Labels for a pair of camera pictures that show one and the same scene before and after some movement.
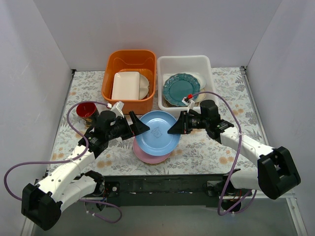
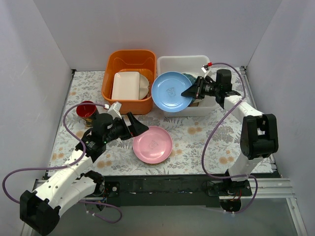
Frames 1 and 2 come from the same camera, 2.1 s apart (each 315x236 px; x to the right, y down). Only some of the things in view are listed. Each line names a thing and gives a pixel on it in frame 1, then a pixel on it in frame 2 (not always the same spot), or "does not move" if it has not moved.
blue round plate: (157, 141) to (167, 89)
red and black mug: (88, 112) does not move
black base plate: (163, 190) does not move
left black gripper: (131, 129) does not move
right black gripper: (185, 123) to (199, 87)
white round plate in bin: (143, 89) does not move
